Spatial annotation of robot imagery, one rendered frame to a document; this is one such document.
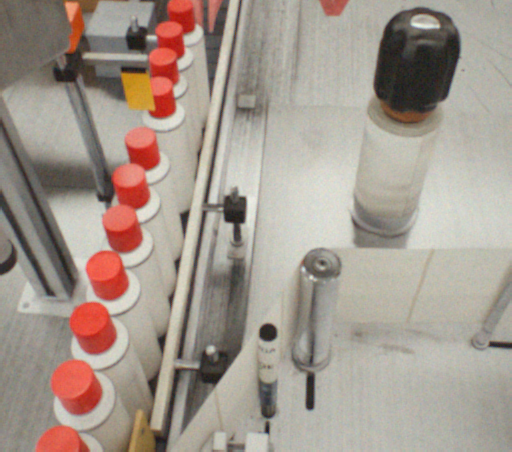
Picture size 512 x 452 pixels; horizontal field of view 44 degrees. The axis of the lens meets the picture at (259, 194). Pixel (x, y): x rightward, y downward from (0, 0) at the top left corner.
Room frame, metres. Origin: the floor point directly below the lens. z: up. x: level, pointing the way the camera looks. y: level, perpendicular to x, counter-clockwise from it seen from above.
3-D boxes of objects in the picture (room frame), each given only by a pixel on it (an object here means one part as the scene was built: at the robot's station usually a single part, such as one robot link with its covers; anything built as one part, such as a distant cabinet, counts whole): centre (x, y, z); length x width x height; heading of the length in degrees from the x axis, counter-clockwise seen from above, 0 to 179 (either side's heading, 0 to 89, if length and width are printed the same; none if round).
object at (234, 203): (0.50, 0.03, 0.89); 0.03 x 0.03 x 0.12; 84
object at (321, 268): (0.31, -0.06, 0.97); 0.05 x 0.05 x 0.19
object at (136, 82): (0.52, 0.13, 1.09); 0.03 x 0.01 x 0.06; 84
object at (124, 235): (0.36, 0.13, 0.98); 0.05 x 0.05 x 0.20
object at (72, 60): (0.52, 0.17, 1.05); 0.10 x 0.04 x 0.33; 84
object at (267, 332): (0.25, -0.01, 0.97); 0.02 x 0.02 x 0.19
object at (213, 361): (0.29, 0.07, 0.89); 0.06 x 0.03 x 0.12; 84
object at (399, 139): (0.52, -0.17, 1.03); 0.09 x 0.09 x 0.30
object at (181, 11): (0.69, 0.10, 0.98); 0.05 x 0.05 x 0.20
